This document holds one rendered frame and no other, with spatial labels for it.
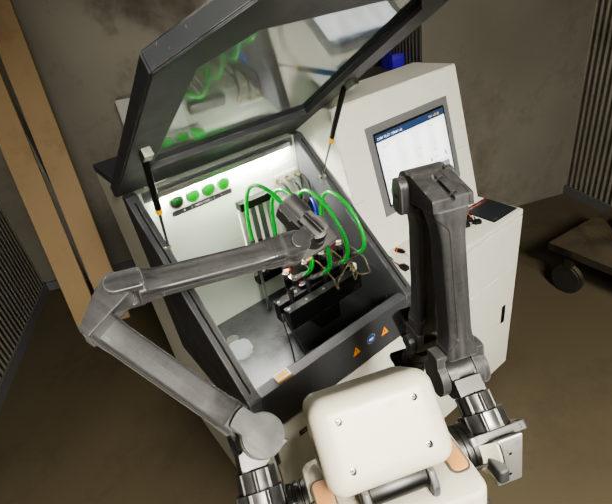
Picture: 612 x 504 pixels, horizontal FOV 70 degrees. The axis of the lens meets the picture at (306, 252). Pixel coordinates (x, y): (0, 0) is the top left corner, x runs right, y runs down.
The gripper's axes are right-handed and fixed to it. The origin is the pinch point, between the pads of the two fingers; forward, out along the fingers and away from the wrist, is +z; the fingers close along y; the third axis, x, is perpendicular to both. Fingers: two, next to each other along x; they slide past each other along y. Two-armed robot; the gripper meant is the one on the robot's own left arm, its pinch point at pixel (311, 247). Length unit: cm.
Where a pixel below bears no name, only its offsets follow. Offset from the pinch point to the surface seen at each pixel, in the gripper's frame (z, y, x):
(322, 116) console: 22, -36, -40
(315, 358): 23.3, 15.3, 25.2
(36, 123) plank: 147, 67, -195
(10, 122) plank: 143, 79, -201
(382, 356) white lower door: 45, -6, 40
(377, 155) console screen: 34, -48, -20
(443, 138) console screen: 48, -83, -14
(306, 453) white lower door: 45, 35, 50
